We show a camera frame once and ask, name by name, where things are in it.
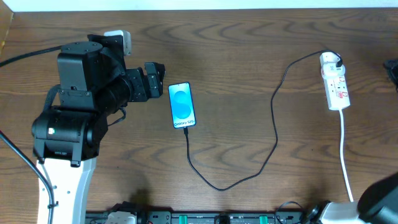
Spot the blue Galaxy smartphone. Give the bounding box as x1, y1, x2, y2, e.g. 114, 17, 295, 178
168, 82, 197, 129

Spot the black USB charging cable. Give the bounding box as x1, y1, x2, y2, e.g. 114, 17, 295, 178
182, 49, 344, 192

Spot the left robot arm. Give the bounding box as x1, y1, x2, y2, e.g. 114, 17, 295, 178
32, 30, 165, 223

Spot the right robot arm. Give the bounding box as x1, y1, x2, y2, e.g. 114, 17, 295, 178
313, 174, 397, 224

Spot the white USB charger plug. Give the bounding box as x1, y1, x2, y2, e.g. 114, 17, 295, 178
320, 52, 342, 73

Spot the white power strip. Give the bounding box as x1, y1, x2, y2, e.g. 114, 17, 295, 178
321, 70, 351, 111

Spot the white power strip cord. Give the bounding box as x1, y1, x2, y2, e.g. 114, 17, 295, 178
338, 109, 354, 203

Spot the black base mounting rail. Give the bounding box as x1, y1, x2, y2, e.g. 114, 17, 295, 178
85, 202, 304, 224

